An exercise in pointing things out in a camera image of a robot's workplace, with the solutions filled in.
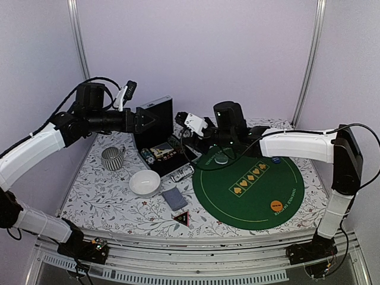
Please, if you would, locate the right poker chip stack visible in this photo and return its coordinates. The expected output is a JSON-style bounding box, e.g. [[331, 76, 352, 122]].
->
[[167, 136, 182, 154]]

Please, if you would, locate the white ceramic bowl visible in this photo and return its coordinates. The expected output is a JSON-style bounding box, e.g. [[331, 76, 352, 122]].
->
[[129, 170, 161, 198]]

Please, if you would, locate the orange big blind button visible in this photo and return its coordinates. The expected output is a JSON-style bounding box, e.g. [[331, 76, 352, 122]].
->
[[270, 200, 283, 213]]

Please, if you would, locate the round green poker mat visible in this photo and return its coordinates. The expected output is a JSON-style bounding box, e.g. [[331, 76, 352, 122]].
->
[[192, 147, 305, 230]]

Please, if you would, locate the right aluminium frame post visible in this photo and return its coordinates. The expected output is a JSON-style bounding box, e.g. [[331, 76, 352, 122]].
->
[[292, 0, 327, 128]]

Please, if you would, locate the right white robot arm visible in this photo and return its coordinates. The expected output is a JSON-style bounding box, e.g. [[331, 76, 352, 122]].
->
[[175, 101, 365, 259]]

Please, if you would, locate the poker chip stack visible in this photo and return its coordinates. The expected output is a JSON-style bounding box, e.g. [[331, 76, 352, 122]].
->
[[167, 136, 182, 154], [140, 148, 156, 164]]

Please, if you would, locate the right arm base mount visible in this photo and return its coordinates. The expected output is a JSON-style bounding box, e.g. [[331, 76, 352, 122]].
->
[[286, 235, 338, 279]]

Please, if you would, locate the left poker chip stack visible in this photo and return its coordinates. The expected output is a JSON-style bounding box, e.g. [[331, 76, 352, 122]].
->
[[140, 148, 156, 164]]

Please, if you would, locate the left aluminium frame post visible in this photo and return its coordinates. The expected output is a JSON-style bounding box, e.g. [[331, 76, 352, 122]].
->
[[67, 0, 90, 80]]

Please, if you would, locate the boxed playing card deck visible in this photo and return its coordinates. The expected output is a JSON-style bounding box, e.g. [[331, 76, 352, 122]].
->
[[150, 142, 175, 159]]

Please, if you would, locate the floral tablecloth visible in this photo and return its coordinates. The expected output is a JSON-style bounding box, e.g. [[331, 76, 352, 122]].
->
[[61, 132, 328, 239]]

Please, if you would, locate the clear acrylic dealer button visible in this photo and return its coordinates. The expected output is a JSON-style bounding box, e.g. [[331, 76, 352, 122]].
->
[[214, 155, 229, 165]]

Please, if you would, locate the striped ceramic mug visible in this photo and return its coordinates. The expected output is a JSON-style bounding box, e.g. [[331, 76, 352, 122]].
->
[[100, 146, 125, 171]]

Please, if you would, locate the red black triangle card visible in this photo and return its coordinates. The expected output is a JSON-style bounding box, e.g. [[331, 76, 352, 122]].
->
[[173, 211, 189, 226]]

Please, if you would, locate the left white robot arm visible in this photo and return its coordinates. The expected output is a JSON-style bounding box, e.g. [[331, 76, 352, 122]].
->
[[1, 77, 159, 258]]

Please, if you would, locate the aluminium frame post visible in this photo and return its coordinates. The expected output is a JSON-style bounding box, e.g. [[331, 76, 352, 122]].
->
[[67, 0, 90, 80], [292, 0, 327, 128]]

